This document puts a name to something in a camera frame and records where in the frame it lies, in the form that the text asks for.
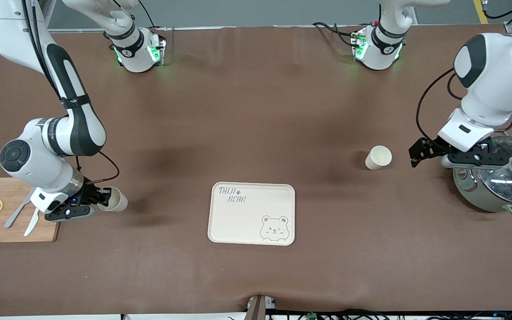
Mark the cream paper cup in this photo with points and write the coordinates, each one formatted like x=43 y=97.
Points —
x=378 y=158
x=118 y=201

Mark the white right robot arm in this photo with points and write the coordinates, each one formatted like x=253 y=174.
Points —
x=56 y=142

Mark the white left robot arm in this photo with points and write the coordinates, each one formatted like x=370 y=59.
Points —
x=491 y=75

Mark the white plastic knife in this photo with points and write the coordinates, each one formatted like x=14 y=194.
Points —
x=31 y=224

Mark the grey plastic knife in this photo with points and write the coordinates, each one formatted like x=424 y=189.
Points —
x=16 y=215

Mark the grey cooker with glass lid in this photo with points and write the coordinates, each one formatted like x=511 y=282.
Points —
x=478 y=195

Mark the glass pot lid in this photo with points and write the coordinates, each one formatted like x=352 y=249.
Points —
x=509 y=182

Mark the cream tray with bear print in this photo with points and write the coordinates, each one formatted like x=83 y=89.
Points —
x=251 y=218

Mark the metal bracket at table edge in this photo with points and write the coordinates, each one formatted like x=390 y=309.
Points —
x=258 y=307

